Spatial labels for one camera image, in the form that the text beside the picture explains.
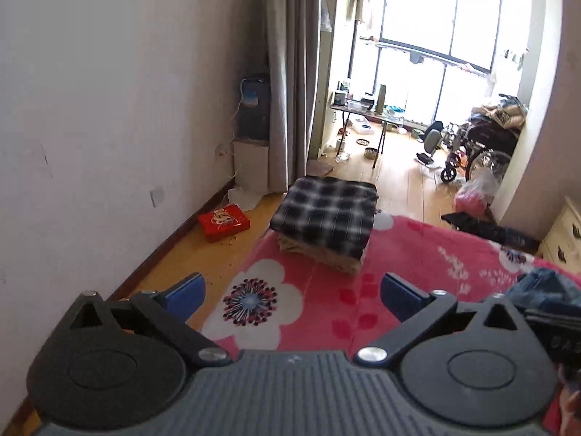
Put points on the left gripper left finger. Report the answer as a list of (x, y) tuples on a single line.
[(166, 313)]

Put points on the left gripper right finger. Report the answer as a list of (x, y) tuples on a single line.
[(420, 314)]

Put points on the blue denim jeans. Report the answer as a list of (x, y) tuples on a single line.
[(546, 291)]

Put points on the black white plaid shirt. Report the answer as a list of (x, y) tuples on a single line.
[(329, 212)]

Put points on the folded beige grey clothes stack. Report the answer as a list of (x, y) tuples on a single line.
[(328, 257)]

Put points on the folding table with clutter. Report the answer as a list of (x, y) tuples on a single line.
[(348, 107)]

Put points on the person's right hand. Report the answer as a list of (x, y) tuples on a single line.
[(569, 404)]

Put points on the cream bedside cabinet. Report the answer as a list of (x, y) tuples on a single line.
[(562, 245)]

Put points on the red gift box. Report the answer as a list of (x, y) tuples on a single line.
[(223, 222)]

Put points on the red floral bed blanket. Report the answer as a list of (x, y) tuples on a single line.
[(428, 338)]

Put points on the pink plastic bag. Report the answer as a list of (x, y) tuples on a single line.
[(475, 195)]

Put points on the black wheelchair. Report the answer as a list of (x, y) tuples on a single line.
[(479, 143)]

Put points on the water dispenser with blue bottle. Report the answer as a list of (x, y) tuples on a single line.
[(250, 145)]

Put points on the grey brown curtain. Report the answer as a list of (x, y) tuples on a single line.
[(293, 41)]

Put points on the wall power socket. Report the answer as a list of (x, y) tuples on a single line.
[(221, 151)]

